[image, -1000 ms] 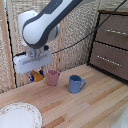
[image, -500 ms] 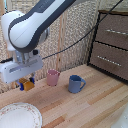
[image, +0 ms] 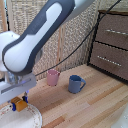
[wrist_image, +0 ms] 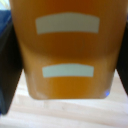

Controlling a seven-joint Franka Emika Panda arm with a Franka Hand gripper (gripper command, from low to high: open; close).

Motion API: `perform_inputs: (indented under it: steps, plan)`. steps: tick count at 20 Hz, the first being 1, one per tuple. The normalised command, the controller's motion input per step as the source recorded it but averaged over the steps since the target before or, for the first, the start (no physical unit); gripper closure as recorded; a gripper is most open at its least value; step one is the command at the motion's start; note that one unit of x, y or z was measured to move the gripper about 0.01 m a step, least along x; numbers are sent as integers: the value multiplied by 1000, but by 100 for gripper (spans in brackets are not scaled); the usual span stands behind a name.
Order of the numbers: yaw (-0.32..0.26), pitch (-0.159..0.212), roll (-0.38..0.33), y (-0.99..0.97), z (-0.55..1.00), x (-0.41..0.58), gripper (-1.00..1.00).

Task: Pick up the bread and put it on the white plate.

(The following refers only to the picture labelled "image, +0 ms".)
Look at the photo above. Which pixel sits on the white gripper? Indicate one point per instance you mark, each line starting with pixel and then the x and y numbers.
pixel 15 86

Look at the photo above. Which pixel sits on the golden toast slice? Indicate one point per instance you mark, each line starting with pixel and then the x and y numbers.
pixel 19 103

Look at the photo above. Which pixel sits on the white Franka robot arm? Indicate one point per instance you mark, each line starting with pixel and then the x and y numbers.
pixel 36 36

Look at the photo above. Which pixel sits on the white floral-rimmed plate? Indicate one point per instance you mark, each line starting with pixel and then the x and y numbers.
pixel 20 117

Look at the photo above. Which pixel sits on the pink mug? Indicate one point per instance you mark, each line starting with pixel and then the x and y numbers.
pixel 52 77

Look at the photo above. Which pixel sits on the blue mug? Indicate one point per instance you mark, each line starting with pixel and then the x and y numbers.
pixel 75 83

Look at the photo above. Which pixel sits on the woven bamboo screen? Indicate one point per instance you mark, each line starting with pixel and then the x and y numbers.
pixel 66 43

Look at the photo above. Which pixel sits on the dark brown drawer cabinet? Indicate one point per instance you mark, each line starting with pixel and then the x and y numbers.
pixel 110 43

